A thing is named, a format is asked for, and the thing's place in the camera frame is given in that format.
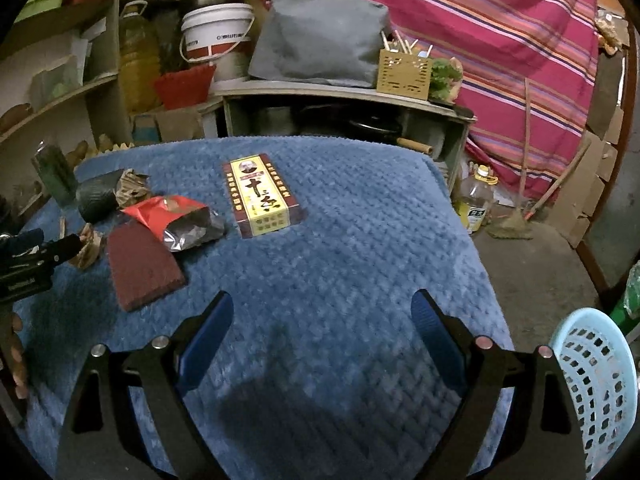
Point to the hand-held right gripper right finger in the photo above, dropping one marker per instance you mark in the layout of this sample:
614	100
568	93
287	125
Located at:
437	336

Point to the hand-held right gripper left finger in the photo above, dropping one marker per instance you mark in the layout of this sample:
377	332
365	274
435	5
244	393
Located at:
207	341

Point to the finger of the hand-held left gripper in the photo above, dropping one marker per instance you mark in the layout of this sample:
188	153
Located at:
27	237
62	249

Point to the yellow printed box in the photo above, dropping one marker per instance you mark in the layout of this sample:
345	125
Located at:
260	195

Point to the light blue plastic basket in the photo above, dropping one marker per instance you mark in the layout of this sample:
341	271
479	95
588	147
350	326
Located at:
595	360

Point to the person's left hand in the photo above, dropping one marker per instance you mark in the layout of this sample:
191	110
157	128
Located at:
17	355

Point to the crumpled brown wrapper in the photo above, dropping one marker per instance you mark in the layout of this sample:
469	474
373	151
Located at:
91	250

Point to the green glass bottle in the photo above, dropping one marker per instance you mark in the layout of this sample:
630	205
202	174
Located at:
55	175

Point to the dark red rectangular block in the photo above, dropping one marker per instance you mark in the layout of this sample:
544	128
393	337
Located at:
142	270

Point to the crumpled brown paper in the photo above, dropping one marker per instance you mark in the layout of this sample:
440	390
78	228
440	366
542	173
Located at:
131	185

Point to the red foil packet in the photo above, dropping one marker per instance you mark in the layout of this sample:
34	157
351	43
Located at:
160	212

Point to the egg carton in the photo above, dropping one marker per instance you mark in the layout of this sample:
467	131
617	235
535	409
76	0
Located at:
112	146

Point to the sweet potato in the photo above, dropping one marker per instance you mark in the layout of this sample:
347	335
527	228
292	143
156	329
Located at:
15	117

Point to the blue quilted blanket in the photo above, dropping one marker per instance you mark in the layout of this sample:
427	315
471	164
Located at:
325	260

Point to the small oil bottle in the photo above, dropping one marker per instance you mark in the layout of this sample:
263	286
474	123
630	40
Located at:
475	200

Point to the wooden shelf unit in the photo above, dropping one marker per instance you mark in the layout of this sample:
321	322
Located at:
60	95

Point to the clear plastic container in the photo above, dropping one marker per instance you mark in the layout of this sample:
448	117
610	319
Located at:
55	82

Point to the cardboard box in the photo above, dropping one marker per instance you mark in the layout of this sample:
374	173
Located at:
170	125

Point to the green plastic item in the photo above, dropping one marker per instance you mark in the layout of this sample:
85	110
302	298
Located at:
627	300

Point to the red plastic basin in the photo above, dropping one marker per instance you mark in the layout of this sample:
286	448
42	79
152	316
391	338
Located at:
182	85

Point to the large oil bottle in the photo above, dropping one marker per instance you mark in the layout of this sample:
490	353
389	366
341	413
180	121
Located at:
140	60

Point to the black pan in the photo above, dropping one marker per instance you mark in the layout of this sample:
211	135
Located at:
375	125

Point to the green plastic tray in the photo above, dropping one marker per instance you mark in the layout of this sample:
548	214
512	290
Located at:
42	7

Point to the cardboard sheets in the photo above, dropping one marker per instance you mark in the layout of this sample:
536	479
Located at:
600	160

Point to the green leafy bunch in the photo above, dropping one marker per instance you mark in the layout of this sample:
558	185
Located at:
445	77

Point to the wooden utensil holder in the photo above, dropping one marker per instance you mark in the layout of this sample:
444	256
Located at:
402	75

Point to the white plastic bucket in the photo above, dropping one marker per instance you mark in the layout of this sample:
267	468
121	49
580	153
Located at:
215	30

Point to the low grey cabinet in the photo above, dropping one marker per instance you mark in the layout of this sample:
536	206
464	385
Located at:
325	94

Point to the striped pink cloth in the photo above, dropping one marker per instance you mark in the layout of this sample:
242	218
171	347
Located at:
475	35

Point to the grey cushion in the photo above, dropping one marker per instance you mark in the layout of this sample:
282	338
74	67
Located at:
320	35

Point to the beige lumpy object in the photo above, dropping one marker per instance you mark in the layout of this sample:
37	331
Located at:
611	35

